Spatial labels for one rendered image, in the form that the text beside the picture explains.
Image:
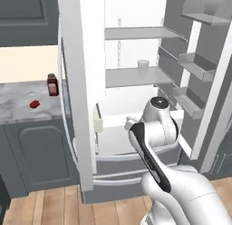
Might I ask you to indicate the grey fridge shelf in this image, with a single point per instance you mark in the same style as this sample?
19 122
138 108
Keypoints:
136 76
142 33

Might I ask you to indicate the cream box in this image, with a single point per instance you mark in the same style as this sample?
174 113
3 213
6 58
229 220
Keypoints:
98 123

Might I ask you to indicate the white left fridge door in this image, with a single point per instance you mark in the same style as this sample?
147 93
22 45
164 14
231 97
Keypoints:
79 83

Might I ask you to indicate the grey freezer drawer front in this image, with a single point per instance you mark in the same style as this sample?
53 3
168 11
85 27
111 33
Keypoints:
114 193
120 166

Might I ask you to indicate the grey wall cupboard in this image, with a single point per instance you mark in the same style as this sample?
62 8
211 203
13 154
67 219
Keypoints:
24 18

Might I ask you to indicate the grey door bin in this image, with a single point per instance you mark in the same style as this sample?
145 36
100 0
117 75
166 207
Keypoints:
208 11
196 66
187 103

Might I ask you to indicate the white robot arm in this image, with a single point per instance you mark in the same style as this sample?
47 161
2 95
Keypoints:
187 195

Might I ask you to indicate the white fridge drawer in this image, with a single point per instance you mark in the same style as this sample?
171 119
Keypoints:
116 134

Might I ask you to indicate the white fridge door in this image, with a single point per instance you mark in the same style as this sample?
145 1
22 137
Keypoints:
211 92
79 83

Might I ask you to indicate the white fridge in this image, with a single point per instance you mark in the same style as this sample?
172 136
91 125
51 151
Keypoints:
133 11

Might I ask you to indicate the grey base cupboard door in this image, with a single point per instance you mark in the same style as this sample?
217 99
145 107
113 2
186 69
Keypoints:
40 156

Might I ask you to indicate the brown jar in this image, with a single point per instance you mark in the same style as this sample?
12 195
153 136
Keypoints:
53 85

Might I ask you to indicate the white right fridge door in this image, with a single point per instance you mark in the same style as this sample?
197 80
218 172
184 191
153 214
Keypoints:
211 92

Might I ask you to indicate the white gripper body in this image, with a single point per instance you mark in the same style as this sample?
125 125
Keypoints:
131 122

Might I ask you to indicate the red bell pepper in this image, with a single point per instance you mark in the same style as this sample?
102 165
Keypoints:
34 104

